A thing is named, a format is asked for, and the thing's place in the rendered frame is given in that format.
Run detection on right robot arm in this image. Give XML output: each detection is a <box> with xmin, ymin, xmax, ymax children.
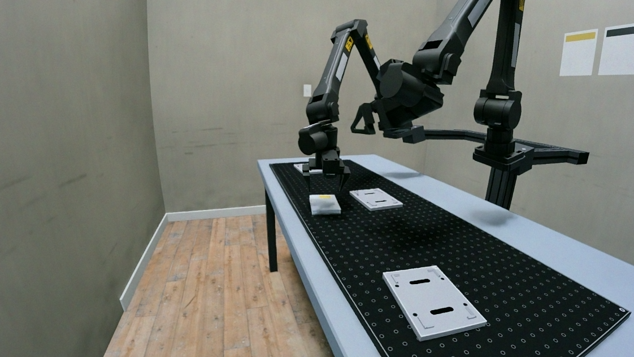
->
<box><xmin>298</xmin><ymin>19</ymin><xmax>383</xmax><ymax>179</ymax></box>

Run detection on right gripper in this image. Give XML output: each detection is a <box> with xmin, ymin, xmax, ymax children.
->
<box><xmin>302</xmin><ymin>146</ymin><xmax>350</xmax><ymax>193</ymax></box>

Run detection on white rectangular plate nest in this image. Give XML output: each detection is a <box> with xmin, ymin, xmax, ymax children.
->
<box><xmin>383</xmin><ymin>266</ymin><xmax>487</xmax><ymax>341</ymax></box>

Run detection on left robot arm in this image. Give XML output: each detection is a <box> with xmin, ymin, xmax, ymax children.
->
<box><xmin>376</xmin><ymin>0</ymin><xmax>525</xmax><ymax>164</ymax></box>

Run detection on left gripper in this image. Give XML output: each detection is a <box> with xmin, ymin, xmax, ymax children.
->
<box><xmin>350</xmin><ymin>99</ymin><xmax>419</xmax><ymax>135</ymax></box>

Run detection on white flat rectangular plate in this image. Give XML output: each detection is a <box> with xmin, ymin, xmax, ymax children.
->
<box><xmin>350</xmin><ymin>189</ymin><xmax>403</xmax><ymax>211</ymax></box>

